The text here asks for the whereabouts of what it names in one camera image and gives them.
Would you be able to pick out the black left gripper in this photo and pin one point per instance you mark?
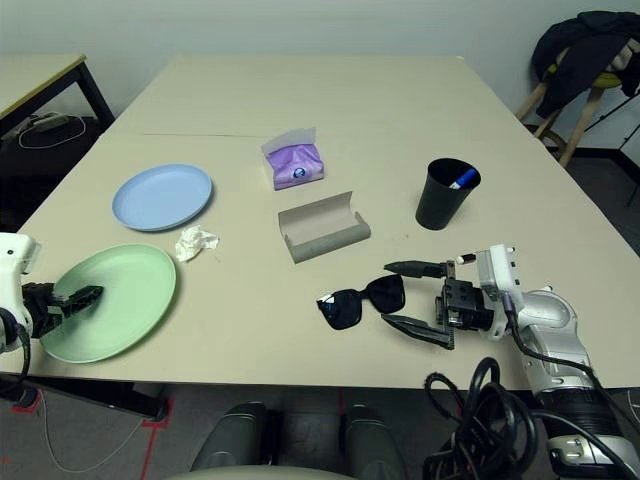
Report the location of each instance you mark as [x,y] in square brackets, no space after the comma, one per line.
[42,307]

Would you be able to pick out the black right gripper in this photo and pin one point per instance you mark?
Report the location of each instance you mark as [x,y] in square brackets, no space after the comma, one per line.
[462,305]

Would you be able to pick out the light green plate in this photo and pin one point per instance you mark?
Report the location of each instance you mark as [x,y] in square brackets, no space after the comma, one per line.
[130,300]

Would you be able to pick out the black sunglasses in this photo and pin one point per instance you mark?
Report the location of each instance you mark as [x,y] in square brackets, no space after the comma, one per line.
[345,312]

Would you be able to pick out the grey glasses case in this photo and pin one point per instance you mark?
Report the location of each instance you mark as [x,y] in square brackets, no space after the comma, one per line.
[320,235]

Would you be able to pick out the white tissue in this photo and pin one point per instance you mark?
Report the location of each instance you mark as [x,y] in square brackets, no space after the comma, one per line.
[195,242]

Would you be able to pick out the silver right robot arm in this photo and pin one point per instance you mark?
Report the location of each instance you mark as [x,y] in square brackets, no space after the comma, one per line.
[555,325]

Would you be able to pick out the black cup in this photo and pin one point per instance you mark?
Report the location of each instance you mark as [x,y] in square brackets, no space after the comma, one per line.
[437,205]

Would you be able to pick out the black table foot bar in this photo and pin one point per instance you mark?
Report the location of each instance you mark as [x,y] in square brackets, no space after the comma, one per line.
[100,395]

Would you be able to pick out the light blue plate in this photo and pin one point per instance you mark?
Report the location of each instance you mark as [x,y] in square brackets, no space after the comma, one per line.
[160,197]

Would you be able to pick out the blue marker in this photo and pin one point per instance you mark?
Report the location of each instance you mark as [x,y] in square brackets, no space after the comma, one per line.
[465,177]

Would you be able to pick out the grey robot right leg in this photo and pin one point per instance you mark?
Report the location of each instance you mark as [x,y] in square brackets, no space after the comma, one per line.
[375,445]

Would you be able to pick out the grey robot leg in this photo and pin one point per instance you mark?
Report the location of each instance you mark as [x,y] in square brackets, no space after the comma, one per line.
[375,445]
[235,440]

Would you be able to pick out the grey power strip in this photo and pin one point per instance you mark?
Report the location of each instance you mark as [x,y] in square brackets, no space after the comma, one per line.
[50,121]

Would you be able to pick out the purple tissue pack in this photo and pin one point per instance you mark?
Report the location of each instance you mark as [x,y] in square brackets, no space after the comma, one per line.
[295,162]

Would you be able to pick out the grey robot left leg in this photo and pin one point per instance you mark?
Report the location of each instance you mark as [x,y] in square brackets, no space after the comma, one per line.
[235,440]

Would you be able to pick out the grey robot torso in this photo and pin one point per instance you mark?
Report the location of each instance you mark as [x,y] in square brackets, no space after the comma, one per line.
[260,474]

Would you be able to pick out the black tripod stand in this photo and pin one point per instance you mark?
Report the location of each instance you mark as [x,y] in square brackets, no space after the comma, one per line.
[612,112]

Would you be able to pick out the black jacket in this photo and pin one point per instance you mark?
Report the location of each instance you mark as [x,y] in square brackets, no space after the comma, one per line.
[580,45]

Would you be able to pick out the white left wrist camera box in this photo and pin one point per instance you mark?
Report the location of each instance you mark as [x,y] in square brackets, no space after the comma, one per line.
[12,265]

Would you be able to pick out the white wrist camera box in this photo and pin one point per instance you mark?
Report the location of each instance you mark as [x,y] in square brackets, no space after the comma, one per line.
[500,280]
[12,265]

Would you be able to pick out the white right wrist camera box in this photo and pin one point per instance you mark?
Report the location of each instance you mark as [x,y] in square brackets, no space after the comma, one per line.
[500,280]

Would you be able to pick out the beige side table black frame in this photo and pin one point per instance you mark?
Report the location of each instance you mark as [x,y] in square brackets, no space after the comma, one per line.
[30,75]

